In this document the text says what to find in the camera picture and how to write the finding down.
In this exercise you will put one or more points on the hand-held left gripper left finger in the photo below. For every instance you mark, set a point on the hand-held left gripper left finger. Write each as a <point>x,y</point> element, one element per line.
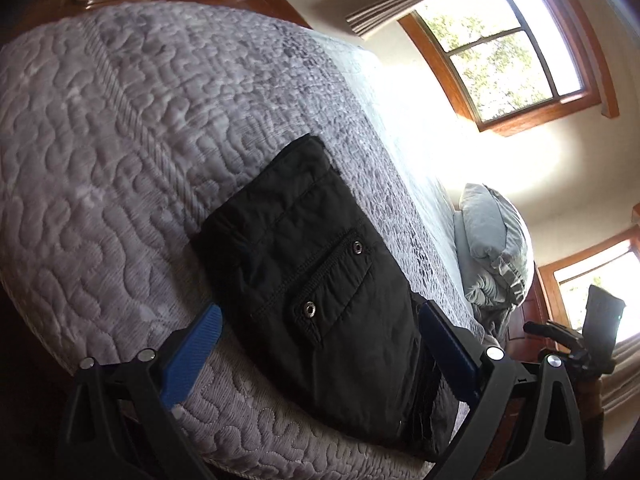
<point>197,345</point>

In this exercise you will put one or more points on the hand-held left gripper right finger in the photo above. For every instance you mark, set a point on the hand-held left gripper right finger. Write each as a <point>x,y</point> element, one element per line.
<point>447,347</point>

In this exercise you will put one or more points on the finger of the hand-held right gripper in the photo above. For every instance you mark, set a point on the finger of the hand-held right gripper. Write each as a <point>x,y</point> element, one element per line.
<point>550,332</point>
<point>604,320</point>

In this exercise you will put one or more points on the black pants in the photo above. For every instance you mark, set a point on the black pants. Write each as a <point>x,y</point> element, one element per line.
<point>310,280</point>

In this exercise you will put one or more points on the person's right hand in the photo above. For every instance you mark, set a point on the person's right hand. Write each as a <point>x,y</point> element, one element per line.
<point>592,397</point>

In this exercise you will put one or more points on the wooden bed headboard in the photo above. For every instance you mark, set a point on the wooden bed headboard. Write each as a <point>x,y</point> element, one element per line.
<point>530,310</point>

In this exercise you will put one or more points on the beige curtain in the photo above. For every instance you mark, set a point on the beige curtain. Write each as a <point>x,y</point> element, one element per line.
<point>622,375</point>
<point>385,7</point>

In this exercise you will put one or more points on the grey folded duvet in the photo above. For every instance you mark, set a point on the grey folded duvet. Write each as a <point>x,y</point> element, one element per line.
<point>492,305</point>

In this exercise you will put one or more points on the light blue pillow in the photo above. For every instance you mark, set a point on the light blue pillow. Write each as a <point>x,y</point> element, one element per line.
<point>495,235</point>

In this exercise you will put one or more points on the purple quilted blanket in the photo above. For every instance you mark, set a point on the purple quilted blanket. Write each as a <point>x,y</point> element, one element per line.
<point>100,160</point>

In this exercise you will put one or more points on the grey bed sheet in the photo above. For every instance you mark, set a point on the grey bed sheet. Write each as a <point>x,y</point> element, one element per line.
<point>395,125</point>

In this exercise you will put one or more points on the narrow wooden frame window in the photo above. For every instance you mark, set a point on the narrow wooden frame window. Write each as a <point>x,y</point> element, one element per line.
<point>580,280</point>

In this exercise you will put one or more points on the wide wooden frame window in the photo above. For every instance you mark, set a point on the wide wooden frame window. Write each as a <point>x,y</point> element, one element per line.
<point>505,55</point>

